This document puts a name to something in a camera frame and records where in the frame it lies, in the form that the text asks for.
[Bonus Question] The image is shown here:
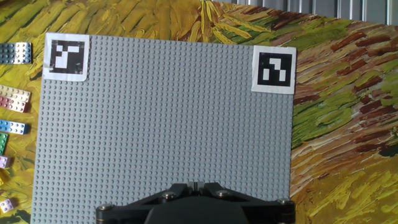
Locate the black white fiducial marker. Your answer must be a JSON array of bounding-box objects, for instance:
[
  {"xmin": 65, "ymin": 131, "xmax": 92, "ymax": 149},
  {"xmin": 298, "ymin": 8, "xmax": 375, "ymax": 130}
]
[
  {"xmin": 250, "ymin": 45, "xmax": 298, "ymax": 95},
  {"xmin": 42, "ymin": 32, "xmax": 91, "ymax": 83}
]

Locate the painted print tablecloth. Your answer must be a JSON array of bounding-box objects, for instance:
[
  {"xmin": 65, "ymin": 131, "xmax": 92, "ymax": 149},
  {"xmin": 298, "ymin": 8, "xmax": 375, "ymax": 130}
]
[{"xmin": 0, "ymin": 0, "xmax": 398, "ymax": 224}]

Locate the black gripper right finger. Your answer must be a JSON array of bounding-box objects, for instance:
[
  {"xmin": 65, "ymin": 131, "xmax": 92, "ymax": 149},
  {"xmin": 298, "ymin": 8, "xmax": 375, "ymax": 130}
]
[{"xmin": 196, "ymin": 182, "xmax": 296, "ymax": 224}]

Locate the black Lego plate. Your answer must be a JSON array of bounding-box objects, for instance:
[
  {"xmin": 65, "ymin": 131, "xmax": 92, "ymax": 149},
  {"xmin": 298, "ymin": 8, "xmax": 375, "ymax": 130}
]
[{"xmin": 0, "ymin": 42, "xmax": 33, "ymax": 65}]

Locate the blue Lego brick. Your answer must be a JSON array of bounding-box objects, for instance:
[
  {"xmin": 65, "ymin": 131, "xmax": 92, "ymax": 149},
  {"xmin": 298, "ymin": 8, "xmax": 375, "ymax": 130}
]
[{"xmin": 0, "ymin": 119, "xmax": 31, "ymax": 136}]

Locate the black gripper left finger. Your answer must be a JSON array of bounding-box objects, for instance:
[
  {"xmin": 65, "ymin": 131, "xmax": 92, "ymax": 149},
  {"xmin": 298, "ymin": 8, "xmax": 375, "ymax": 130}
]
[{"xmin": 95, "ymin": 182, "xmax": 195, "ymax": 224}]

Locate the green Lego brick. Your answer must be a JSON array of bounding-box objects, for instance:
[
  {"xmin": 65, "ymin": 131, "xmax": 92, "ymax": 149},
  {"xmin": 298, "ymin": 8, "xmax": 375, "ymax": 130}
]
[{"xmin": 0, "ymin": 132, "xmax": 9, "ymax": 156}]

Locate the small pink Lego brick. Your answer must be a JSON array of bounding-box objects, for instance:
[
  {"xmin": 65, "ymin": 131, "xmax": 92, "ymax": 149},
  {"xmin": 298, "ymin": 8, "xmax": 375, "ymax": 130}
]
[{"xmin": 0, "ymin": 198, "xmax": 16, "ymax": 214}]

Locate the tan Lego brick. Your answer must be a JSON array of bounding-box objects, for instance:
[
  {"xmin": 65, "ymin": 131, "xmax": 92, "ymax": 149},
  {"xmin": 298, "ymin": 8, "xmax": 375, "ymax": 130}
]
[{"xmin": 0, "ymin": 84, "xmax": 32, "ymax": 103}]

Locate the red Lego brick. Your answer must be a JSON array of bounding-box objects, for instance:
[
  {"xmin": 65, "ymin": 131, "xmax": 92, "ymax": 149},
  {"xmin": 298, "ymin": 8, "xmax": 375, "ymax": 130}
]
[{"xmin": 0, "ymin": 95, "xmax": 29, "ymax": 113}]

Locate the grey Lego baseplate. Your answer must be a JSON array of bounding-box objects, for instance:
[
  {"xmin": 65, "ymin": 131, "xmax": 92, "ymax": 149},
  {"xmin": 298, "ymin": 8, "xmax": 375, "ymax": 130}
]
[{"xmin": 30, "ymin": 34, "xmax": 296, "ymax": 224}]

